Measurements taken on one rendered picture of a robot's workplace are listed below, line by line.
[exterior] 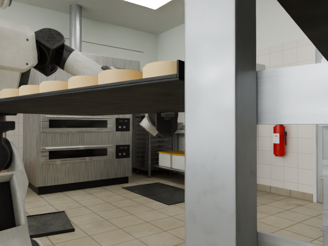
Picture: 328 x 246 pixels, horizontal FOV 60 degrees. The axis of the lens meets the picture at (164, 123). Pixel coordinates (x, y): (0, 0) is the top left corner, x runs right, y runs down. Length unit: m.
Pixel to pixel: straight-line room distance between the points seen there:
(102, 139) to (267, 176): 2.55
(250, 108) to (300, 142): 3.98
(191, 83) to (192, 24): 0.03
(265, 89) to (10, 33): 0.92
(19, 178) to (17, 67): 0.34
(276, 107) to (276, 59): 4.24
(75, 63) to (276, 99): 1.00
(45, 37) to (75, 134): 3.35
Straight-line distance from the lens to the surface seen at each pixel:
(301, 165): 4.15
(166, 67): 0.25
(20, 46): 1.02
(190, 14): 0.16
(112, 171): 4.70
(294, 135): 4.17
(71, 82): 0.33
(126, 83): 0.24
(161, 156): 5.16
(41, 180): 4.34
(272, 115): 0.16
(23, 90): 0.43
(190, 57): 0.16
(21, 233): 0.96
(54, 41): 1.14
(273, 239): 0.18
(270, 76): 0.17
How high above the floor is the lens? 0.94
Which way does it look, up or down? 1 degrees up
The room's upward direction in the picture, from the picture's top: straight up
